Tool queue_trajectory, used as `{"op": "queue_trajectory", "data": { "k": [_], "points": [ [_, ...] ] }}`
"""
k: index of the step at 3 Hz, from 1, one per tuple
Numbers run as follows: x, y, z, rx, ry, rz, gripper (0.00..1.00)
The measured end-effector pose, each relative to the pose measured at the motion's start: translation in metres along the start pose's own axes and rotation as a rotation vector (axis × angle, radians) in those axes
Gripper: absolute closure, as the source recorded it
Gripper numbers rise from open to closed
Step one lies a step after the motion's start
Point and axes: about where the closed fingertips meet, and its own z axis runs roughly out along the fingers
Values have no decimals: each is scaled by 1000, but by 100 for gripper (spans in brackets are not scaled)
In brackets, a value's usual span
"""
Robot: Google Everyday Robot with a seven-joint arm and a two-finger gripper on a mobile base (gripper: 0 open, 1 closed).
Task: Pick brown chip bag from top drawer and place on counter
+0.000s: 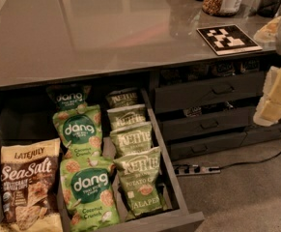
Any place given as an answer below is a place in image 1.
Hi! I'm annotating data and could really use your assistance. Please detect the brown Late July chip bag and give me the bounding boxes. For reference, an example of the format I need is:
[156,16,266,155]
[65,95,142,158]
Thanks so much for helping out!
[0,138,63,232]

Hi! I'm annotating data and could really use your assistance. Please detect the far right grey drawer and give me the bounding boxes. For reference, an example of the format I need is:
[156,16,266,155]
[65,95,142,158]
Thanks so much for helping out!
[241,124,281,146]

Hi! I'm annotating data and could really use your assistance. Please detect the black white fiducial marker tile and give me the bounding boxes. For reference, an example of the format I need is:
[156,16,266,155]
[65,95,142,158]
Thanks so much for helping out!
[197,24,262,56]

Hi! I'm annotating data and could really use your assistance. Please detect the green dang chip bag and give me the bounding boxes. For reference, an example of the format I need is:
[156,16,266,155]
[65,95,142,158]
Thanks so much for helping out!
[60,157,120,232]
[46,84,91,111]
[52,104,102,159]

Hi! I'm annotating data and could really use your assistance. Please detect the rear Kettle chip bag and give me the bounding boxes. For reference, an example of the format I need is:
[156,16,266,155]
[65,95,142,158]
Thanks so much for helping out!
[106,88,138,108]

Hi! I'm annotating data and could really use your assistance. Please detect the front Kettle jalapeno chip bag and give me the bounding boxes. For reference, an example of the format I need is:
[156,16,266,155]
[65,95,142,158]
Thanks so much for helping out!
[114,147,166,219]

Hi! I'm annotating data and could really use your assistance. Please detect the lower right grey drawer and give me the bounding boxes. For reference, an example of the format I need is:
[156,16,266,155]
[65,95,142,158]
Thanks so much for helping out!
[169,132,246,160]

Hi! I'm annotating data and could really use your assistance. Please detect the black power cable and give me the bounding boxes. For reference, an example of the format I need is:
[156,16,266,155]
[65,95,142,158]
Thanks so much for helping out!
[219,134,281,171]

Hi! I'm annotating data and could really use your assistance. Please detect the rear green Dang chip bag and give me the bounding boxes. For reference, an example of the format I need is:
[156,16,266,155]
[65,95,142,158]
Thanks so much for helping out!
[46,84,91,111]

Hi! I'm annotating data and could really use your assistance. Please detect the open grey top drawer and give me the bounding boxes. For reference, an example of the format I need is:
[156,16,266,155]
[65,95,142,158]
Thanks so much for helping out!
[0,89,204,232]

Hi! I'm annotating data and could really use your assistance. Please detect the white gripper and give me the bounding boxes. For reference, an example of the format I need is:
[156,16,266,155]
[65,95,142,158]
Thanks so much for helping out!
[253,66,281,127]

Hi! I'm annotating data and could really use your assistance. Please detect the front green Dang chip bag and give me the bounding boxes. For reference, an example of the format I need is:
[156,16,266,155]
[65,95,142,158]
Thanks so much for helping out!
[60,157,120,232]

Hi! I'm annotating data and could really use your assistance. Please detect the middle green Dang chip bag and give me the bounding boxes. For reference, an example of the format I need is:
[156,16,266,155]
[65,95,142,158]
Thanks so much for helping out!
[52,104,102,159]

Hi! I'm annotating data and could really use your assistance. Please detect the grey power strip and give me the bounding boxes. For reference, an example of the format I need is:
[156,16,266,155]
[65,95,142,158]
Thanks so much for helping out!
[174,164,221,176]

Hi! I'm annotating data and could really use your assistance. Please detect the middle right grey drawer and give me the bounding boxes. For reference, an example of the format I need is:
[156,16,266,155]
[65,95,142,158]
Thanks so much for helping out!
[161,106,255,141]

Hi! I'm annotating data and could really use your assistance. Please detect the upper right grey drawer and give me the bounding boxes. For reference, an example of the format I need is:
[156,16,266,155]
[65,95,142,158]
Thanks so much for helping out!
[155,72,265,113]

